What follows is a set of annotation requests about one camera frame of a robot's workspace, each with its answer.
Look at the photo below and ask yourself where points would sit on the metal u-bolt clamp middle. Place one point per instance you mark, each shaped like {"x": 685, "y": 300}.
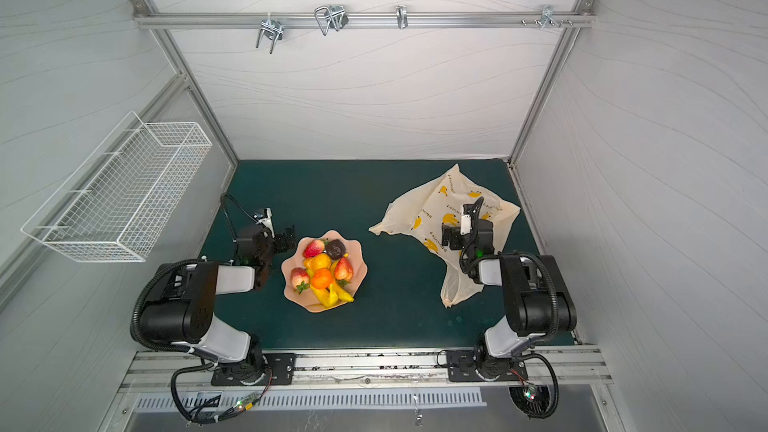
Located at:
{"x": 331, "y": 17}

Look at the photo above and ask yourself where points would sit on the small metal bracket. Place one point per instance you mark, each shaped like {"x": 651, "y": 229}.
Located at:
{"x": 401, "y": 17}

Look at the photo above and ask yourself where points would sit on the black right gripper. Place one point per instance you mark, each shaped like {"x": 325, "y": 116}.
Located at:
{"x": 473, "y": 216}

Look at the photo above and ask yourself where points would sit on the metal u-bolt clamp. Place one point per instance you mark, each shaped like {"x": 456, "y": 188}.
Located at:
{"x": 271, "y": 31}
{"x": 331, "y": 17}

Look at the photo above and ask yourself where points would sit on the pink wavy fruit plate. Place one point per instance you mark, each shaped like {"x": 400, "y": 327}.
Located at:
{"x": 307, "y": 299}

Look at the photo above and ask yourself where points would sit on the yellow mango fruit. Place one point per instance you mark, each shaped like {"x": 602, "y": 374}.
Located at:
{"x": 320, "y": 261}

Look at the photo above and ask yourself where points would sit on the cream banana print plastic bag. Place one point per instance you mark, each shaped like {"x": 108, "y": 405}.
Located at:
{"x": 423, "y": 211}

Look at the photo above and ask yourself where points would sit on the green table mat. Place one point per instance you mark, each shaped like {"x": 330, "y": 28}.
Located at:
{"x": 398, "y": 303}

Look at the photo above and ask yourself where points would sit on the yellow banana left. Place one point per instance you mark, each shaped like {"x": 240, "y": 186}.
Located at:
{"x": 327, "y": 297}

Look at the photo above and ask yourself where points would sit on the red peach left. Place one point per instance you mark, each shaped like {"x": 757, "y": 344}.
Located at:
{"x": 300, "y": 280}

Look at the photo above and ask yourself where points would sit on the yellow banana right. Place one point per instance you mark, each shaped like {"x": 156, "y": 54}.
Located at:
{"x": 342, "y": 294}

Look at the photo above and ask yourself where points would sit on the aluminium crossbar rail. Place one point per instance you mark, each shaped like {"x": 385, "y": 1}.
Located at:
{"x": 357, "y": 20}

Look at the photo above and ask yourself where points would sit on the white wire basket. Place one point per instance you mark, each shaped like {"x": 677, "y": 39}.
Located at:
{"x": 115, "y": 205}

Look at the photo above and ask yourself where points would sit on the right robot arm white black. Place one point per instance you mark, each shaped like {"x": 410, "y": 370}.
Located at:
{"x": 537, "y": 304}

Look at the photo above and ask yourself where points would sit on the white vent grille strip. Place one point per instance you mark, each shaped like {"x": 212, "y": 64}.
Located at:
{"x": 331, "y": 399}

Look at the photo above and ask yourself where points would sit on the metal u-bolt clamp left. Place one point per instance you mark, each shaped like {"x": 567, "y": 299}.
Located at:
{"x": 271, "y": 31}

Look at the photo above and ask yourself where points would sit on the orange fruit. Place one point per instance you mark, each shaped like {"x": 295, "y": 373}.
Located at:
{"x": 322, "y": 278}

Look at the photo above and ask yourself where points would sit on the red strawberry top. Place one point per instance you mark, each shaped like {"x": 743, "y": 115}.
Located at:
{"x": 314, "y": 248}

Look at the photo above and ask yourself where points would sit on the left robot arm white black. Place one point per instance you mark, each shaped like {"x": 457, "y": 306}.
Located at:
{"x": 175, "y": 311}

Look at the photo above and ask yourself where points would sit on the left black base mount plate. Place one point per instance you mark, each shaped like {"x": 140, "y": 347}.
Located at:
{"x": 273, "y": 368}

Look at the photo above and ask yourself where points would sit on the metal bolt clamp right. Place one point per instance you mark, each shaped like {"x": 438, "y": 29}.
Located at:
{"x": 547, "y": 20}

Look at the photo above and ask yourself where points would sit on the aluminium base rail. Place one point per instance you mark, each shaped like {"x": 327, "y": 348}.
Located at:
{"x": 376, "y": 368}

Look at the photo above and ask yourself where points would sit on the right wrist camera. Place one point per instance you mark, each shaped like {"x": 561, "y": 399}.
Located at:
{"x": 469, "y": 218}

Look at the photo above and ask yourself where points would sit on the yellow banana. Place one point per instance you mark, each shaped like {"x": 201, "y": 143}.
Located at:
{"x": 327, "y": 297}
{"x": 342, "y": 294}

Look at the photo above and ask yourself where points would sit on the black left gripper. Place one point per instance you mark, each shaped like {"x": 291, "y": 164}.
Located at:
{"x": 280, "y": 239}

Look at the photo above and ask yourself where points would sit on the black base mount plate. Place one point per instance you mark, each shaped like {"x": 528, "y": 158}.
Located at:
{"x": 464, "y": 367}
{"x": 273, "y": 368}

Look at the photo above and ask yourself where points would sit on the dark brown mangosteen fruit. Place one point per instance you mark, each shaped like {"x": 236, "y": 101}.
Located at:
{"x": 335, "y": 249}

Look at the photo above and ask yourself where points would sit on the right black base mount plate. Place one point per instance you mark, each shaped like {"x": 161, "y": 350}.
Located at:
{"x": 464, "y": 367}

